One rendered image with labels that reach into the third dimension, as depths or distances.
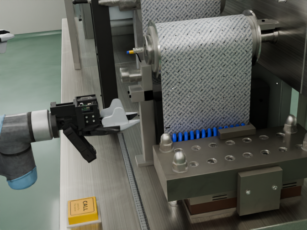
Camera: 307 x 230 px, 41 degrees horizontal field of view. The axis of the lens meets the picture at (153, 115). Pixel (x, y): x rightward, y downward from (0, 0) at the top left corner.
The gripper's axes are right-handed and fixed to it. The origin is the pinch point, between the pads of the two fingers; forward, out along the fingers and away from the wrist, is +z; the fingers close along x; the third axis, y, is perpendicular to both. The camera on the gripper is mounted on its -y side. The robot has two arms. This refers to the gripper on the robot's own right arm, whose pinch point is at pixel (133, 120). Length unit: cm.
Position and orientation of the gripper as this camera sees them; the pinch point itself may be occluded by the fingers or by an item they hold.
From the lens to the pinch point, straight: 105.4
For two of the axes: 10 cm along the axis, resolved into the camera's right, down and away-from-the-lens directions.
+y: -0.7, -9.1, -4.1
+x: -1.9, -3.9, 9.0
